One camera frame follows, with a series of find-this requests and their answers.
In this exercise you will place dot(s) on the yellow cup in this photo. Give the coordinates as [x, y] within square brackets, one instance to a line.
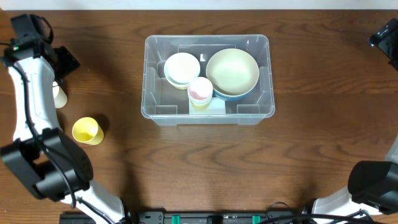
[87, 130]
[202, 106]

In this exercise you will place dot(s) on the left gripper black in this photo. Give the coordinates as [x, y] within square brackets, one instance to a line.
[65, 61]

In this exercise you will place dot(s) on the clear plastic storage container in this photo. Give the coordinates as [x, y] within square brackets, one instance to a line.
[168, 106]

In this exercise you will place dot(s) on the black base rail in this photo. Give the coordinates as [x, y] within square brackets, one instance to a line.
[221, 218]

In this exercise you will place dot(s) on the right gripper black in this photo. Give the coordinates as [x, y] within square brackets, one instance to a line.
[382, 35]

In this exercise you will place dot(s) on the yellow cup front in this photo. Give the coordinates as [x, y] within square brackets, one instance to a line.
[87, 130]

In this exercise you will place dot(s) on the small yellow bowl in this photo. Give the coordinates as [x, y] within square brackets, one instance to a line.
[179, 86]

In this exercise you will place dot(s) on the small white bowl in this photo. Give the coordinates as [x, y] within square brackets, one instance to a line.
[181, 68]

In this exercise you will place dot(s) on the cream white cup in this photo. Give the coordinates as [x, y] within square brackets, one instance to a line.
[59, 96]

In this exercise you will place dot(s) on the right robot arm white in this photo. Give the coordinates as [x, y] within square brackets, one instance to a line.
[371, 190]

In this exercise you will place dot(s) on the white label in container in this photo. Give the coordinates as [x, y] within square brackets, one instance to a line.
[217, 106]

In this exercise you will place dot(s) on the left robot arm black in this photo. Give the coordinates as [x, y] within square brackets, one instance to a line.
[44, 159]

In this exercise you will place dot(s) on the large beige bowl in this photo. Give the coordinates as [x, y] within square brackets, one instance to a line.
[232, 65]

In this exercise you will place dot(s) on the light blue cup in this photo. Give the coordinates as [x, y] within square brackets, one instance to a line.
[199, 102]

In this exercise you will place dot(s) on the small grey-blue bowl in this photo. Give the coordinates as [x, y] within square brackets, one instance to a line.
[169, 80]

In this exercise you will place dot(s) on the dark blue bowl front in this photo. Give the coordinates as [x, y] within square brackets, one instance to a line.
[231, 91]

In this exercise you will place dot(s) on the pink cup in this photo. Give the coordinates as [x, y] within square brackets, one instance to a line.
[200, 89]

